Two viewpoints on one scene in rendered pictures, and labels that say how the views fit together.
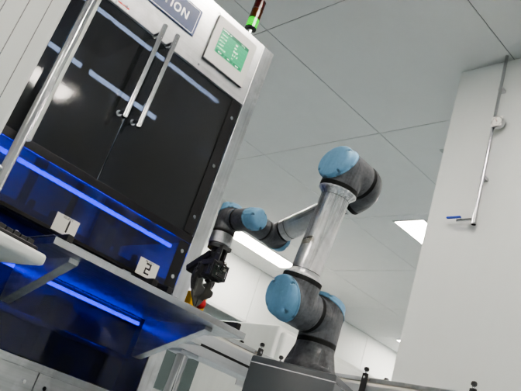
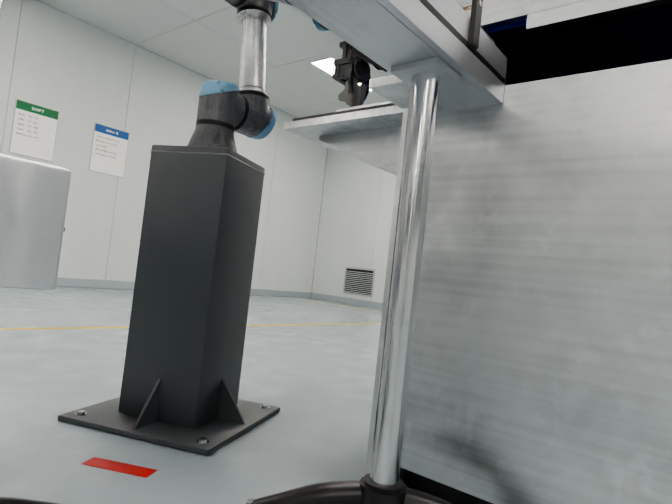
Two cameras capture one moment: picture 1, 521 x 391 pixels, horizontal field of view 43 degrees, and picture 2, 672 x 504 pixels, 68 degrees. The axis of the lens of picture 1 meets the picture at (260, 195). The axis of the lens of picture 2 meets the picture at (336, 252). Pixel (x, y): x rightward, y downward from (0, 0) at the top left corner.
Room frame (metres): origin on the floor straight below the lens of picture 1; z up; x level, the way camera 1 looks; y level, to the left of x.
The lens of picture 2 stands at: (3.48, -0.22, 0.48)
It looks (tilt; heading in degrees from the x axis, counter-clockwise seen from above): 2 degrees up; 167
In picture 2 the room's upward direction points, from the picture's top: 6 degrees clockwise
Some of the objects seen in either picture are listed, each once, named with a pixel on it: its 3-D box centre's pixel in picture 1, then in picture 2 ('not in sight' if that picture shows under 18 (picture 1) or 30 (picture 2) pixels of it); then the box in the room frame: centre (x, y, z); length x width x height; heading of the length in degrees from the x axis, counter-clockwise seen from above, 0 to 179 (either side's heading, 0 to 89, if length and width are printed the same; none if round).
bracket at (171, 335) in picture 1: (170, 343); (368, 155); (2.22, 0.12, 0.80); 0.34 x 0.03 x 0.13; 38
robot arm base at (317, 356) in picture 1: (312, 358); (213, 140); (1.91, -0.29, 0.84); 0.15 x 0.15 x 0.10
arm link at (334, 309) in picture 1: (321, 318); (220, 104); (1.91, -0.28, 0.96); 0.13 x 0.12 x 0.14; 130
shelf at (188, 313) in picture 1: (115, 291); (421, 152); (2.07, 0.33, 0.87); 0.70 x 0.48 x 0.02; 128
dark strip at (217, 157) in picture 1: (204, 188); not in sight; (2.37, 0.21, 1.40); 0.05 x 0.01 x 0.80; 128
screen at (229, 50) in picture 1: (230, 51); not in sight; (2.29, 0.30, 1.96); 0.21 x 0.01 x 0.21; 128
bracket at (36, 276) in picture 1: (36, 282); not in sight; (1.91, 0.52, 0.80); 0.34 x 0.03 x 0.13; 38
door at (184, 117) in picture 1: (175, 139); not in sight; (2.26, 0.36, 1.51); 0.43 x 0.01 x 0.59; 128
